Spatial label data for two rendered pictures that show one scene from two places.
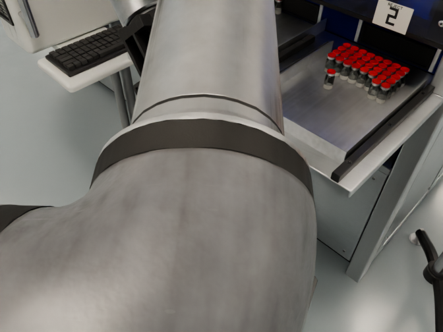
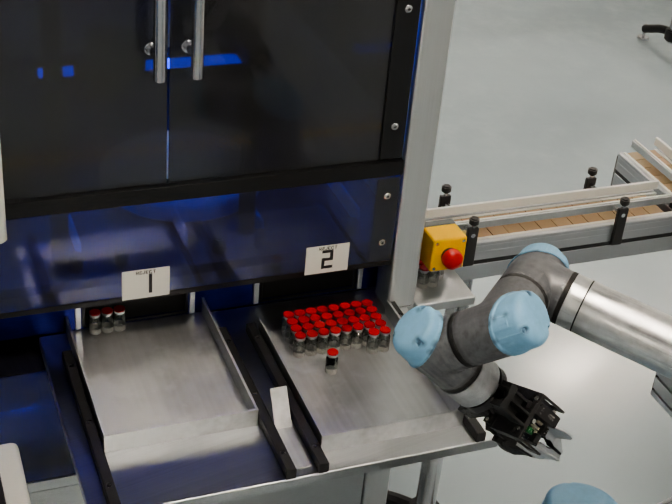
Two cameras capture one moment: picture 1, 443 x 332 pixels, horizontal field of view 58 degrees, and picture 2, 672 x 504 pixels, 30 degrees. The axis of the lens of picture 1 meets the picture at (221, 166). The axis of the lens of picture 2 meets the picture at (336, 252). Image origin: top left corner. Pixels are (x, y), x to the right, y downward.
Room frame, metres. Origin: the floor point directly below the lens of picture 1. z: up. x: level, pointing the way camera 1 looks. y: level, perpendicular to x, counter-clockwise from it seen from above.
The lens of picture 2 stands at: (0.15, 1.41, 2.27)
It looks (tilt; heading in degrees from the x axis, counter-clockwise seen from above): 32 degrees down; 292
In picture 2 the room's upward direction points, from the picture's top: 5 degrees clockwise
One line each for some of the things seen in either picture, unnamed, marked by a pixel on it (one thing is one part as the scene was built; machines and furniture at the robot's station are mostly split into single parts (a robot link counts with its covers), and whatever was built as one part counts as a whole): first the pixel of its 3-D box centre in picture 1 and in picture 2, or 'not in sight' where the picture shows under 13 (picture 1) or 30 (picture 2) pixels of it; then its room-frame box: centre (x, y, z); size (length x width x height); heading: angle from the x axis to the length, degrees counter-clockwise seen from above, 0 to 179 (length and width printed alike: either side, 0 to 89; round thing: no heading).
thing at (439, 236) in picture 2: not in sight; (441, 245); (0.73, -0.59, 0.99); 0.08 x 0.07 x 0.07; 135
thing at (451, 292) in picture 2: not in sight; (431, 285); (0.75, -0.63, 0.87); 0.14 x 0.13 x 0.02; 135
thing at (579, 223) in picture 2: not in sight; (530, 223); (0.63, -0.89, 0.92); 0.69 x 0.16 x 0.16; 45
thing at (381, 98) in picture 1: (382, 93); (384, 339); (0.75, -0.37, 0.90); 0.02 x 0.02 x 0.05
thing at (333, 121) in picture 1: (336, 93); (357, 370); (0.76, -0.27, 0.90); 0.34 x 0.26 x 0.04; 135
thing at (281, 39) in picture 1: (252, 29); (157, 369); (1.06, -0.09, 0.90); 0.34 x 0.26 x 0.04; 135
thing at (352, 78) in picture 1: (358, 75); (340, 338); (0.82, -0.33, 0.90); 0.18 x 0.02 x 0.05; 45
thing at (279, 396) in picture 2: not in sight; (290, 426); (0.79, -0.06, 0.91); 0.14 x 0.03 x 0.06; 135
